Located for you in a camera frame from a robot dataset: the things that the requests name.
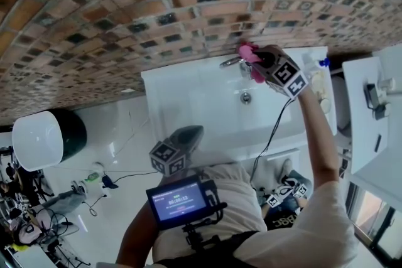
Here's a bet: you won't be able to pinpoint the black and white adapter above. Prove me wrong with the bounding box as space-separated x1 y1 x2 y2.
373 103 392 120

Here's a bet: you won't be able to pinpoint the white sink basin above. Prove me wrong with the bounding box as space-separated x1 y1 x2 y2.
140 46 339 164

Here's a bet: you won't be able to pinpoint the person's right forearm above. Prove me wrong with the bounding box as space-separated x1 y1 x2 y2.
296 89 342 189

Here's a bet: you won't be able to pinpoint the white dark-sided tub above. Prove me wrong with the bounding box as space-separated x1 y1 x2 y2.
11 109 88 172

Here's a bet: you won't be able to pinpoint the pink cloth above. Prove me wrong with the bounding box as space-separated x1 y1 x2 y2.
236 42 268 85

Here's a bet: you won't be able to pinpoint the person's legs and shoes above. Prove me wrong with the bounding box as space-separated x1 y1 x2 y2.
256 158 313 230

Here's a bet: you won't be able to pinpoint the black chest harness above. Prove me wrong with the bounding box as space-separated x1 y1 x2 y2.
153 230 271 268

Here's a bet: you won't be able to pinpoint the thin black cable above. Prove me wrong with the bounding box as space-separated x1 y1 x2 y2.
116 169 164 185

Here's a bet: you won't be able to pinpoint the chrome faucet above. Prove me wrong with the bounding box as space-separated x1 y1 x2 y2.
219 55 252 79

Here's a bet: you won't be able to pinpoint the dark-framed window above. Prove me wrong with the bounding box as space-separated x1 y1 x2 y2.
347 181 402 261

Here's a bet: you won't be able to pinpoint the black charger device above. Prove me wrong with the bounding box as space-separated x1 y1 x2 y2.
364 83 379 109

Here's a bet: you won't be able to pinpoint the black chest monitor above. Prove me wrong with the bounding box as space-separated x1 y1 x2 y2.
146 174 210 232

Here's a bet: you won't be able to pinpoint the dark cup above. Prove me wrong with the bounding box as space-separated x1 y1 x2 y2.
318 97 332 114

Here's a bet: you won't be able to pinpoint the person's cream t-shirt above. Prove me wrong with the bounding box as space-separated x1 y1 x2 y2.
95 163 359 268

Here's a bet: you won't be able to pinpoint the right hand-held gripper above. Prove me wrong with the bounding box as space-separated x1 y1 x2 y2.
253 45 308 100

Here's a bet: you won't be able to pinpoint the white pump bottle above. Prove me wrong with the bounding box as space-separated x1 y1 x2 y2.
301 53 320 72

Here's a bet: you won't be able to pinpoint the black power adapter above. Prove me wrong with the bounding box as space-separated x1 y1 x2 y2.
102 174 119 190

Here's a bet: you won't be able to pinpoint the person's left forearm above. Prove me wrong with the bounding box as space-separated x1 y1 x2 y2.
116 174 170 264

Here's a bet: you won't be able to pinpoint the black monitor mount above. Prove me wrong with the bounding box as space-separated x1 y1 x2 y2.
183 178 229 254

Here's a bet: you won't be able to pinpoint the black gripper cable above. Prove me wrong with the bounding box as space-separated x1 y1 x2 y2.
249 97 291 183

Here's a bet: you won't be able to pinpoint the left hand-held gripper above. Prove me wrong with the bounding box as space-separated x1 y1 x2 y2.
149 125 205 176

